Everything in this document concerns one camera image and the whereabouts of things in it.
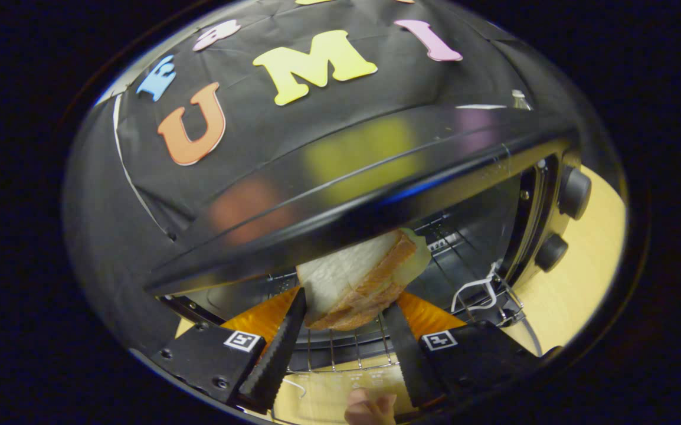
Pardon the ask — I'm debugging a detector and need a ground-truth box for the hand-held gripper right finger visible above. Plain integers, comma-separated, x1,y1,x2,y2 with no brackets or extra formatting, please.
382,290,562,411

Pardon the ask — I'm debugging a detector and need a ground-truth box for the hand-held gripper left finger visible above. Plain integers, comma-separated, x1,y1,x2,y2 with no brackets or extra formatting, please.
152,287,307,414

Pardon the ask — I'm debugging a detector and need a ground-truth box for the toast sandwich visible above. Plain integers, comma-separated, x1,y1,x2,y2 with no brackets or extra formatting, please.
296,228,433,331

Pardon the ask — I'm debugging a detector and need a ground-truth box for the black toaster oven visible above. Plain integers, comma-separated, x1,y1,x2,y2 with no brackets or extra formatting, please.
143,105,592,425

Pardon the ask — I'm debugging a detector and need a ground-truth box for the white wire hook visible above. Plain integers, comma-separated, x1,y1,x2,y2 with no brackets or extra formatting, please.
451,263,499,313

